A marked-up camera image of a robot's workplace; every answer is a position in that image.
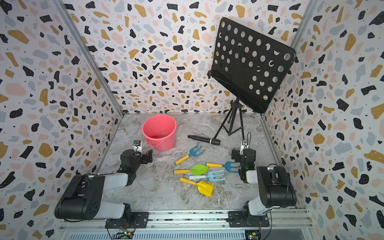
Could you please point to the yellow shovel yellow handle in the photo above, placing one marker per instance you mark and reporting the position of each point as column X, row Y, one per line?
column 203, row 187

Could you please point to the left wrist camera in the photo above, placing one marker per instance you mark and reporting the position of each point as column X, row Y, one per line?
column 137, row 146

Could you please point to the green circuit board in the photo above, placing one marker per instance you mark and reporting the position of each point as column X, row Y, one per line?
column 123, row 235
column 252, row 235

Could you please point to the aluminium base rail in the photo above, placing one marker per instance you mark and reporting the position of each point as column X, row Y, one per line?
column 290, row 223

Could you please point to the pink plastic bucket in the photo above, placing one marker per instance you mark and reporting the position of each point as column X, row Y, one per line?
column 160, row 132

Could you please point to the green trowel yellow handle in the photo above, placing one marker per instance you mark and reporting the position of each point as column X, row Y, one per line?
column 196, row 170

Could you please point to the left green circuit board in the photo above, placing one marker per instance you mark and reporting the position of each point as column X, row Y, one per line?
column 123, row 235

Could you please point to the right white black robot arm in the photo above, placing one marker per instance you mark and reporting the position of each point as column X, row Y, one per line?
column 275, row 191

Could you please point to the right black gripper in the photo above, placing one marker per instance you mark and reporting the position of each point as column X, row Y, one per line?
column 240, row 153

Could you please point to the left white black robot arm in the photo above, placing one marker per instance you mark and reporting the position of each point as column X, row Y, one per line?
column 83, row 198

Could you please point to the blue rake yellow handle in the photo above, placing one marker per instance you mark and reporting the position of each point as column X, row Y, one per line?
column 194, row 152

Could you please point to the black microphone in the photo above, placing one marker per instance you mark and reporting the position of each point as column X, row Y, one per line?
column 211, row 141

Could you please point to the black perforated music stand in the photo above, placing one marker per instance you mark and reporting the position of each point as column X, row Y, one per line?
column 251, row 66

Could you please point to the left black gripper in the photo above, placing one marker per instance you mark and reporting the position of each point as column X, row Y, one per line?
column 145, row 155

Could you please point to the right green circuit board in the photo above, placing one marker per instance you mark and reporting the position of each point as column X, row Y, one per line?
column 252, row 235

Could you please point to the light blue fork white handle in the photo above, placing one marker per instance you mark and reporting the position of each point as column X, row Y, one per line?
column 212, row 176

